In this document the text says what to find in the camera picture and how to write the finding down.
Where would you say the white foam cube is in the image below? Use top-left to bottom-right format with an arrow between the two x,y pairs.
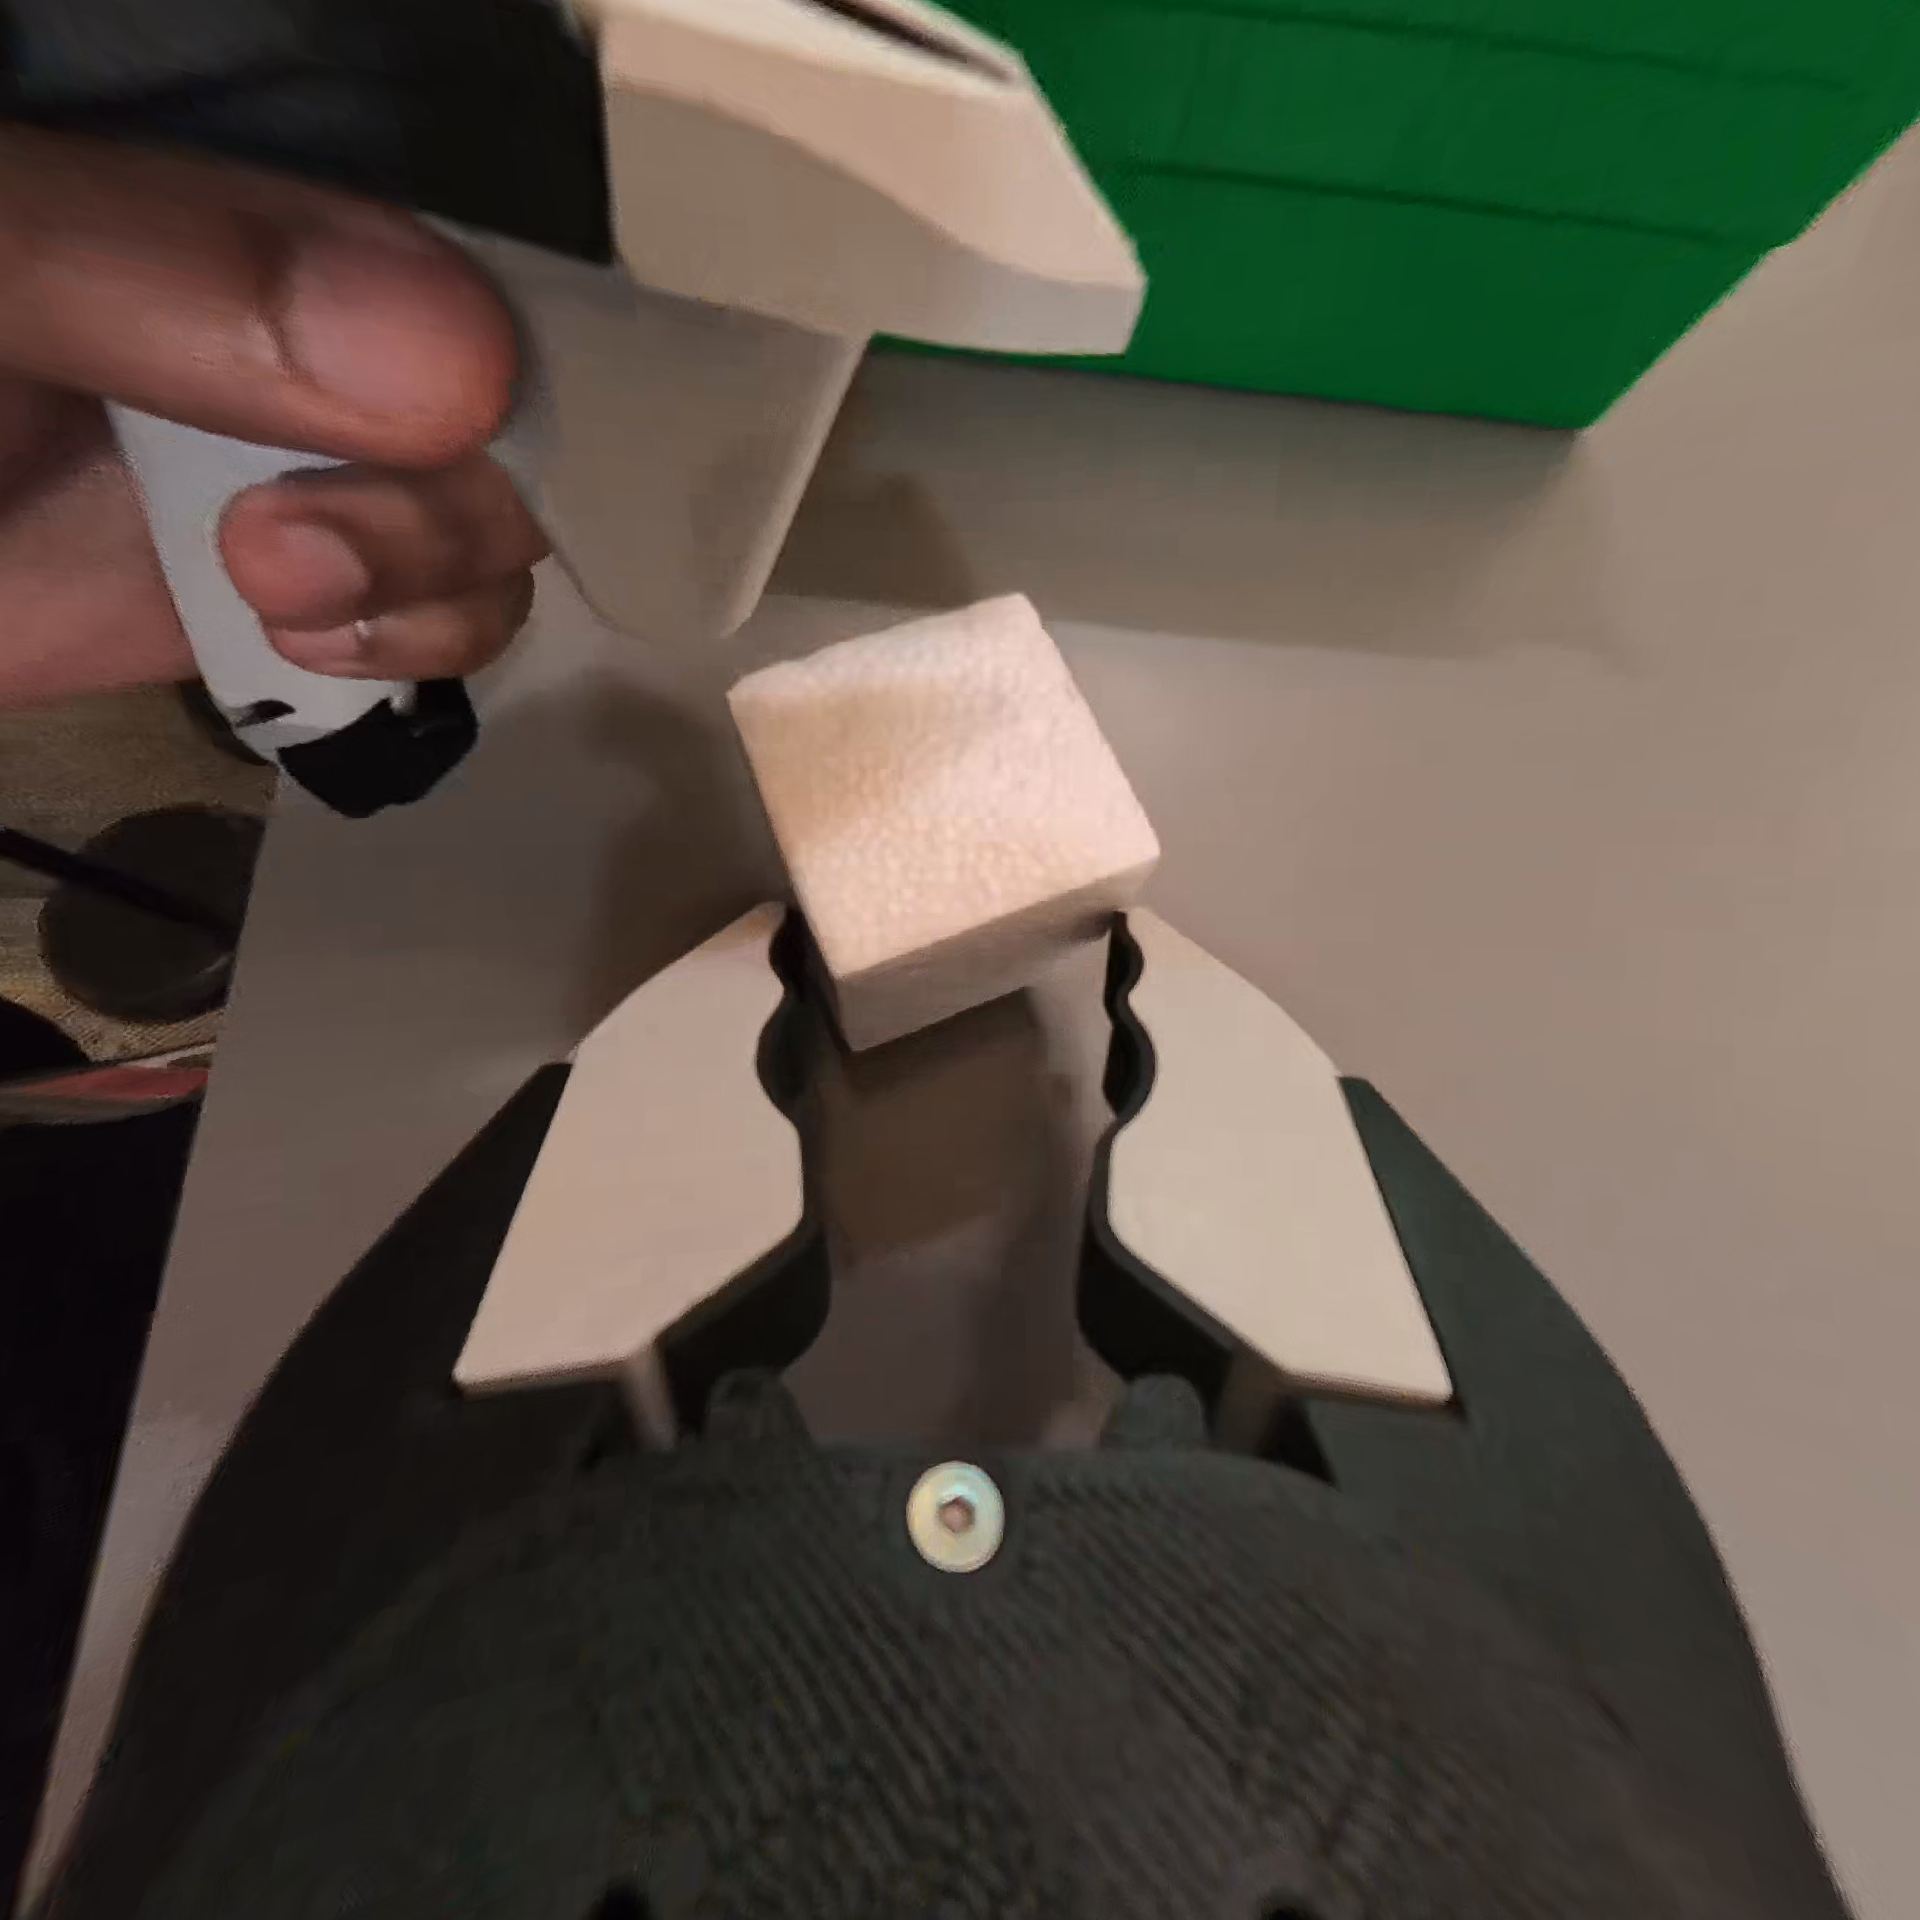
727,591 -> 1161,1051

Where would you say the dark round object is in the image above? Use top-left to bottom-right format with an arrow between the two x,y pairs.
38,806 -> 267,1025

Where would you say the person's left hand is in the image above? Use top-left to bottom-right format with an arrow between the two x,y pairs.
0,127 -> 553,710

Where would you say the green plastic bin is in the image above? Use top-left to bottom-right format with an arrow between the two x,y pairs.
871,0 -> 1920,431

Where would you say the grey desk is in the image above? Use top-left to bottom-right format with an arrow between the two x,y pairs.
24,127 -> 1920,1920

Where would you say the person's dark clothing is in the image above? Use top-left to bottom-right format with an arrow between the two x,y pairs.
0,1111 -> 201,1876

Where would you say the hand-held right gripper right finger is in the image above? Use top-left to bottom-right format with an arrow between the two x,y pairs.
1079,907 -> 1455,1445

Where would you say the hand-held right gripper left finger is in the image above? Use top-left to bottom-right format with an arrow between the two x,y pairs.
455,902 -> 832,1449

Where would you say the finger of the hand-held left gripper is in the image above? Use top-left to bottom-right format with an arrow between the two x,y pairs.
599,0 -> 1151,357

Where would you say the black cable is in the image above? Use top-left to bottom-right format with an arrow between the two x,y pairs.
0,829 -> 227,939

